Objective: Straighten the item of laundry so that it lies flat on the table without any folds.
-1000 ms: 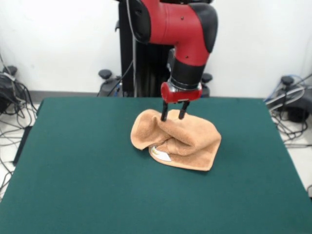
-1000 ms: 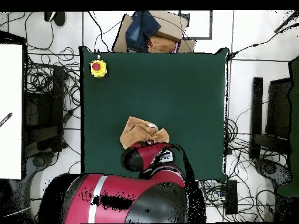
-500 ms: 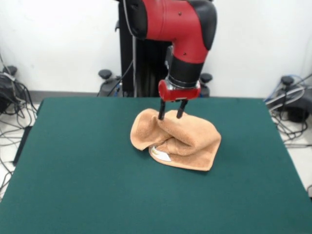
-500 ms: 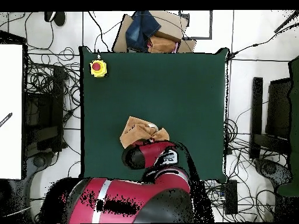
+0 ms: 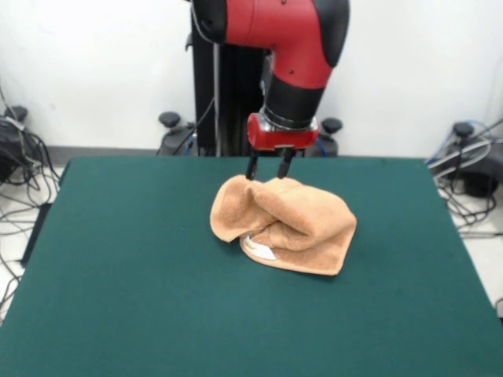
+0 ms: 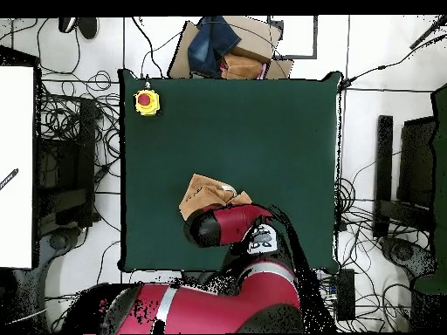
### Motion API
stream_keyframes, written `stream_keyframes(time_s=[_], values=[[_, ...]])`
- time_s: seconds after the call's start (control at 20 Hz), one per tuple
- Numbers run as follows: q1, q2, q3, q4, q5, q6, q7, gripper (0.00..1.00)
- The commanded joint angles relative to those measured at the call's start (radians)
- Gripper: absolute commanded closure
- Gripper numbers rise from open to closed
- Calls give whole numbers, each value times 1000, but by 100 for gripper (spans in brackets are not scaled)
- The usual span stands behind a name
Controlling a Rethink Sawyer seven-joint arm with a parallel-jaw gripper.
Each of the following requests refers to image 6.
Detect black pedestal foot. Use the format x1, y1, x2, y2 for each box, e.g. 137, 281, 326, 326
38, 226, 83, 270
379, 236, 438, 280

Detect black equipment case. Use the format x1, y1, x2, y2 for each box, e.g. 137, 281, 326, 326
34, 95, 98, 229

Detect white desk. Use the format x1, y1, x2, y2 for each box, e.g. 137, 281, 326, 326
0, 65, 35, 270

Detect folded tan towel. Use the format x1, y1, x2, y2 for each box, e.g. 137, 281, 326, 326
220, 52, 268, 80

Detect black power strip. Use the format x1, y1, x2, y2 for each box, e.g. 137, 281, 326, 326
334, 268, 357, 322

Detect black square metal frame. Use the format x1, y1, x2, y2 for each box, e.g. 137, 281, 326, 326
266, 14, 320, 60

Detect yellow emergency stop button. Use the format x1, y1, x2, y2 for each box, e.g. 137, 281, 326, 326
134, 88, 162, 118

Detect green cloth on side table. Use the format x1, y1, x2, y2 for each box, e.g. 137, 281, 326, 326
414, 82, 447, 295

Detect blue denim jeans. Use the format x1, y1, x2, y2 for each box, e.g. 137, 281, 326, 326
187, 15, 243, 79

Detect black box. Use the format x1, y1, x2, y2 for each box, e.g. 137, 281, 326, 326
396, 116, 438, 210

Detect person's foot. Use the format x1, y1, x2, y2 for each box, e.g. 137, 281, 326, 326
58, 17, 78, 35
77, 17, 100, 40

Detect tan terry towel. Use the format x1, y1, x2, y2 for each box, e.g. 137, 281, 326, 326
178, 173, 253, 222

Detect brown cardboard box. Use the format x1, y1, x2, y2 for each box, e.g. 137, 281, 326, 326
167, 15, 295, 80

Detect black flat bar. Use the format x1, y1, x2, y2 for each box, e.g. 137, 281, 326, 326
372, 114, 395, 241

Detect dark green table cloth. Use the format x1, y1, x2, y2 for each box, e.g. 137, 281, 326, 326
117, 68, 344, 276

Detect black rod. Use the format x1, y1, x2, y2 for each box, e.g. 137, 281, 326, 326
409, 15, 447, 51

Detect black cable with connector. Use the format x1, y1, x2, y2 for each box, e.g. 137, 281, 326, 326
339, 32, 447, 90

